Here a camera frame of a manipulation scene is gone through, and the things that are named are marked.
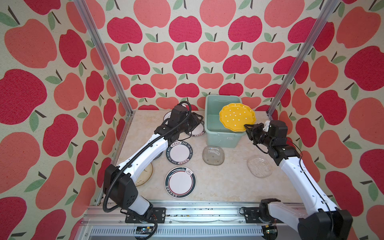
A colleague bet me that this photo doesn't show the aluminium corner post left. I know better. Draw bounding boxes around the aluminium corner post left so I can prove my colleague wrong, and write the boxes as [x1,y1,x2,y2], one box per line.
[73,0,134,116]

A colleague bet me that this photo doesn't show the cream plate brown rim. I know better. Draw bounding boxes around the cream plate brown rim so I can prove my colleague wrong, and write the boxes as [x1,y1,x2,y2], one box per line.
[135,163,154,187]

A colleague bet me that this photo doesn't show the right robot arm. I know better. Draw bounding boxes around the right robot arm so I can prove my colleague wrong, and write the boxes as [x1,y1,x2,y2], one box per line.
[245,120,353,240]

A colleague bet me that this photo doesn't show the clear glass square plate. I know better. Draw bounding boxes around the clear glass square plate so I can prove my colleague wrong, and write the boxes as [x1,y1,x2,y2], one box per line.
[203,146,225,166]

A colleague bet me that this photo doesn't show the aluminium corner post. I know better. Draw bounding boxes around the aluminium corner post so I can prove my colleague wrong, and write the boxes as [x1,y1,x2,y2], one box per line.
[73,0,134,116]
[267,0,341,120]

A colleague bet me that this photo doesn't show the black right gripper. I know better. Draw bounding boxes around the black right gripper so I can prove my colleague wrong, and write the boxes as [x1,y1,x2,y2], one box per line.
[246,122,276,151]

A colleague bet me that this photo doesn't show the yellow dotted scalloped plate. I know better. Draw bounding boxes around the yellow dotted scalloped plate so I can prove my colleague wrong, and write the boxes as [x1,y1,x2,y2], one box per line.
[219,103,257,132]

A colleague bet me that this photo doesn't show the clear glass round plate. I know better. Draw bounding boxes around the clear glass round plate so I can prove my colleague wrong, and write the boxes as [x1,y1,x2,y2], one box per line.
[247,156,273,179]

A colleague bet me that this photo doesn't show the mint green plastic bin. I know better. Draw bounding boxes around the mint green plastic bin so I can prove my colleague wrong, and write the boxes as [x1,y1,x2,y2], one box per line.
[204,95,245,148]

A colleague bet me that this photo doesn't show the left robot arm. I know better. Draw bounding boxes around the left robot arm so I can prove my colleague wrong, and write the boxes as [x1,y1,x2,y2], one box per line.
[103,101,204,220]

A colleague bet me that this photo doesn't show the white plate dark red-green rim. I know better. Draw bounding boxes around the white plate dark red-green rim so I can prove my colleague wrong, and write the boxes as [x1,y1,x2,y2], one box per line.
[165,167,197,199]

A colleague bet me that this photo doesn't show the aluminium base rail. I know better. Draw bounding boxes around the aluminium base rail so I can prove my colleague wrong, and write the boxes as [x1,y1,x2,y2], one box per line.
[72,201,300,240]

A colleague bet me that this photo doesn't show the green rim plate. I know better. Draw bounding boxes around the green rim plate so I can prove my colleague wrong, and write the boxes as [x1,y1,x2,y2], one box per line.
[166,141,193,165]
[188,121,205,137]

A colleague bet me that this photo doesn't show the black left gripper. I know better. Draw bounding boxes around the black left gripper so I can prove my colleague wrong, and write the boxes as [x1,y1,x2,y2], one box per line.
[178,112,205,134]

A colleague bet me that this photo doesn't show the aluminium corner post right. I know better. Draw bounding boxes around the aluminium corner post right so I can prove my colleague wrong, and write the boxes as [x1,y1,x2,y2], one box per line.
[267,0,341,120]

